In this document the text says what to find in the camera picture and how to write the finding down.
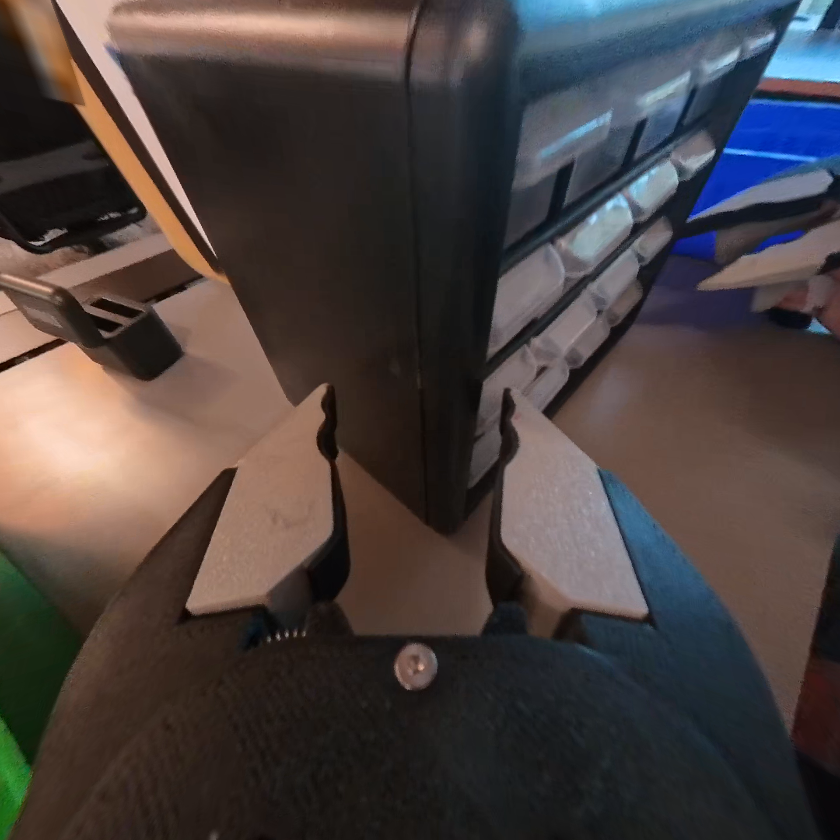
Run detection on black metal stands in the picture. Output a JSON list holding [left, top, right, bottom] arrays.
[[0, 0, 151, 256]]

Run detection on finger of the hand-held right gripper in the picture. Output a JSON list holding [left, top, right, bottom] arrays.
[[682, 166, 840, 240], [697, 222, 840, 314]]

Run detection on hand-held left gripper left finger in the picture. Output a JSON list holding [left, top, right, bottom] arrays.
[[185, 384, 350, 616]]

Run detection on printed instruction sheet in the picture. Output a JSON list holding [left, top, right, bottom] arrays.
[[56, 0, 221, 266]]

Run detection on rows of clear drawers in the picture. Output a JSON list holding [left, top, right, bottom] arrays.
[[469, 26, 778, 488]]

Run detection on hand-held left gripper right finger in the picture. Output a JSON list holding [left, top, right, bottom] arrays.
[[484, 388, 651, 635]]

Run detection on wooden board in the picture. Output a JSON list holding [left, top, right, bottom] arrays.
[[39, 0, 229, 283]]

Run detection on black drawer cabinet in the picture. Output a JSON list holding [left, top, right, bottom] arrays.
[[108, 0, 802, 536]]

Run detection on green object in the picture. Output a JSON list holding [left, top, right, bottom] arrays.
[[0, 550, 85, 811]]

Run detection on black plastic clamp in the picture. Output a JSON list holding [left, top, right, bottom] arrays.
[[0, 272, 186, 382]]

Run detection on blue plastic bin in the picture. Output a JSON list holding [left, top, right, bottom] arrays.
[[672, 97, 840, 260]]

